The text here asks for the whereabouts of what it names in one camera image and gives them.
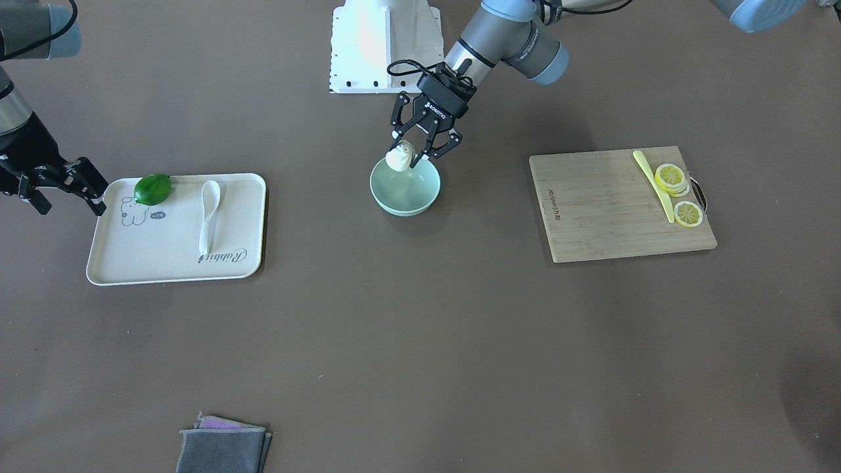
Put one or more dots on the grey folded cloth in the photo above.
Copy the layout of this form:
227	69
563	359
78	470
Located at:
217	444

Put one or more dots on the cream rabbit tray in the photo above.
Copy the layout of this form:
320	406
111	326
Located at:
133	244

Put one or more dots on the stacked lemon slice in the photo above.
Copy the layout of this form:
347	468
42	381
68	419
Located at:
669	173
680	193
672	186

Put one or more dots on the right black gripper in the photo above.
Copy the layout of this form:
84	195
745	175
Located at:
26	150

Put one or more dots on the wooden cutting board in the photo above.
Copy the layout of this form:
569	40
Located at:
600	205

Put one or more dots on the mint green bowl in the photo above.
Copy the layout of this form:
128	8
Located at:
405	193

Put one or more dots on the green lime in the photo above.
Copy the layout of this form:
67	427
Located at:
152	189

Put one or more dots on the single lemon slice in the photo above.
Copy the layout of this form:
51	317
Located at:
688	214

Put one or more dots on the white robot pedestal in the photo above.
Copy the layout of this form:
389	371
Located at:
367	36

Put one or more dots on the bottom stacked lemon slice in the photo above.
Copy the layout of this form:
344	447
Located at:
680	193

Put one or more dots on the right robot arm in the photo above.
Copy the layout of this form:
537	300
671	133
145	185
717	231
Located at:
34	31

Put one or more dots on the white ceramic spoon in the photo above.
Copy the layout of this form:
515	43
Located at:
210	200

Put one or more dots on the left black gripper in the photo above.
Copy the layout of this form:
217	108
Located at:
436	109

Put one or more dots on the yellow plastic knife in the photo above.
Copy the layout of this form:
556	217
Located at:
663	197

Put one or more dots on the top stacked lemon slice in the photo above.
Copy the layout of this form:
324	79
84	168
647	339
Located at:
669	173

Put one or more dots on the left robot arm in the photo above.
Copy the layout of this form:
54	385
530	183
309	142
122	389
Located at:
512	32

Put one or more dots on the middle stacked lemon slice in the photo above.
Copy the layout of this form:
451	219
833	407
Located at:
672	186

